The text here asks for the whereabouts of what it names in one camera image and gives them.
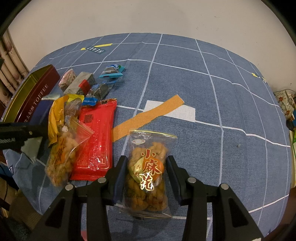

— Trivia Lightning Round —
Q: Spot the yellow snack packet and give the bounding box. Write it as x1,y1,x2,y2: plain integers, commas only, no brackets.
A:
48,94,84,145

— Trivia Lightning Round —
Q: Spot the clear fried twist snack bag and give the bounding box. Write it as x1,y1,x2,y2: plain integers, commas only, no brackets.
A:
121,130,178,218

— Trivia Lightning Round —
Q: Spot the blue dark candy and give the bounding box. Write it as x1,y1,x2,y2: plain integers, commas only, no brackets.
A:
82,80,117,106

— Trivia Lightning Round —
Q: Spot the light blue candy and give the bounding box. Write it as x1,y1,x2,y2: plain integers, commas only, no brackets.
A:
99,64,125,79

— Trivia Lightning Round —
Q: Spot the floral fabric item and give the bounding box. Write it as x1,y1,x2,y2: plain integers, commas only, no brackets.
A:
274,90,295,120

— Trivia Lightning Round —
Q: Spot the red gold toffee tin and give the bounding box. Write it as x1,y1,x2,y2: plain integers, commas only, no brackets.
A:
1,64,60,123

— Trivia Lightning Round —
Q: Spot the grey cake block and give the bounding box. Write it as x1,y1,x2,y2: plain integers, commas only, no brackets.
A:
64,72,96,95

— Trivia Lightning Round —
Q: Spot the pink white cake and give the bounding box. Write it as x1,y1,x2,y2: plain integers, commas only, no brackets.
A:
58,69,77,91

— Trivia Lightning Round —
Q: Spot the dark blue snack packet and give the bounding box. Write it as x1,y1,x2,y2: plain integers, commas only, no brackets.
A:
21,94,61,163

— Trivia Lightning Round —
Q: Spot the red snack packet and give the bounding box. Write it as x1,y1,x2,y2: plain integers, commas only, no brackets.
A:
70,98,117,181

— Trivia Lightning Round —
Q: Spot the blue grid tablecloth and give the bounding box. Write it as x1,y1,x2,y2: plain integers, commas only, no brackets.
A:
2,33,293,241

